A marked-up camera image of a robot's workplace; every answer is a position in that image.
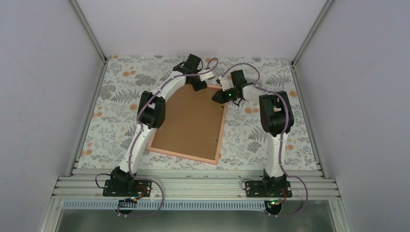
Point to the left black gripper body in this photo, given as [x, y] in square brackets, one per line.
[196, 87]

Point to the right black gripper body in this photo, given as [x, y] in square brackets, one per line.
[232, 97]

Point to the brown cardboard backing board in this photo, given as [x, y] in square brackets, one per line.
[192, 121]

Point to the pink wooden picture frame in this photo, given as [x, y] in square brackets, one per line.
[185, 157]

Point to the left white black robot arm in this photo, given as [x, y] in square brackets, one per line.
[150, 116]

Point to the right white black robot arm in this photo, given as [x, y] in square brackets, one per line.
[276, 120]

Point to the floral patterned table mat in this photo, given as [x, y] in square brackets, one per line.
[244, 143]

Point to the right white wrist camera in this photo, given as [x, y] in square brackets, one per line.
[224, 83]

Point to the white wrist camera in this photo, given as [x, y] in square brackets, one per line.
[224, 83]
[206, 76]

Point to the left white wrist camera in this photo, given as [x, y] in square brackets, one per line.
[206, 76]

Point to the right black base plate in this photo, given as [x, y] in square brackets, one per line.
[256, 189]

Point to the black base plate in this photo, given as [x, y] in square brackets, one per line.
[256, 189]
[136, 188]

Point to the aluminium rail base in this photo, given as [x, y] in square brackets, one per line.
[189, 189]

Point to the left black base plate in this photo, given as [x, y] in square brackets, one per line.
[136, 188]

